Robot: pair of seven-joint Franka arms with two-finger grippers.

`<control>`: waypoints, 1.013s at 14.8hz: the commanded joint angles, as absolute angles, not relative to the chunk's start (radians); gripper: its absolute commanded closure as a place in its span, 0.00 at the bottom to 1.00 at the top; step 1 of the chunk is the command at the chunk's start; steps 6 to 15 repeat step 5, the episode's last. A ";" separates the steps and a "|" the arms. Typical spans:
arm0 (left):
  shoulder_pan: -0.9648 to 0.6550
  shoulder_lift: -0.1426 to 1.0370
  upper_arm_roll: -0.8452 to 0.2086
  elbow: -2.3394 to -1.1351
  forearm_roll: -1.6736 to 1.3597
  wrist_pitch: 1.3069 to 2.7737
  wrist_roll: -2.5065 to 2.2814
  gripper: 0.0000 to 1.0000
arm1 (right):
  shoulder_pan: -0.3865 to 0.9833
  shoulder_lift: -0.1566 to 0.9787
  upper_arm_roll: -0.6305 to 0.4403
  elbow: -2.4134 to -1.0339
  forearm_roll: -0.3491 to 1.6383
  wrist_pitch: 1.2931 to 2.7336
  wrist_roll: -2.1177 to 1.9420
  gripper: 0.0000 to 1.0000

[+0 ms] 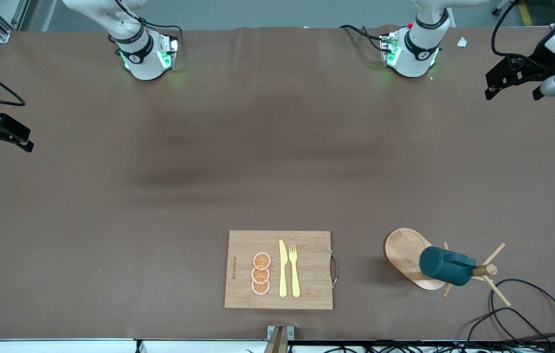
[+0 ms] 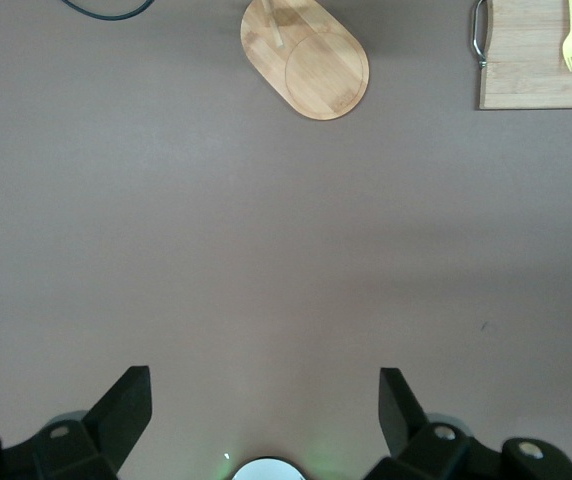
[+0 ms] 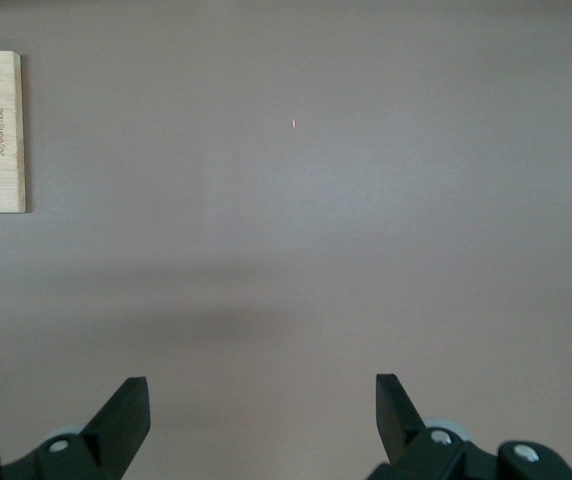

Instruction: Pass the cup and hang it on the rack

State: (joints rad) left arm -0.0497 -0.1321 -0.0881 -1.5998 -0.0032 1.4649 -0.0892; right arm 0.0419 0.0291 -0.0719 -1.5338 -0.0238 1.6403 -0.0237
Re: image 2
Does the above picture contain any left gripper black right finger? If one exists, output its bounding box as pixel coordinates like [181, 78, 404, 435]
[368, 367, 572, 480]

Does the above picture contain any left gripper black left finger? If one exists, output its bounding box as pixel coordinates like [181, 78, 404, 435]
[0, 366, 153, 480]

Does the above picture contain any wooden mug rack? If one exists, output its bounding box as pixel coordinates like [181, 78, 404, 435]
[239, 0, 371, 122]

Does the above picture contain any bamboo cutting board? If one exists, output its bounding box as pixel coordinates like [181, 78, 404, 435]
[468, 0, 572, 111]

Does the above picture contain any black looped cable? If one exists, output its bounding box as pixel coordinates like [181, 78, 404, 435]
[60, 0, 155, 22]

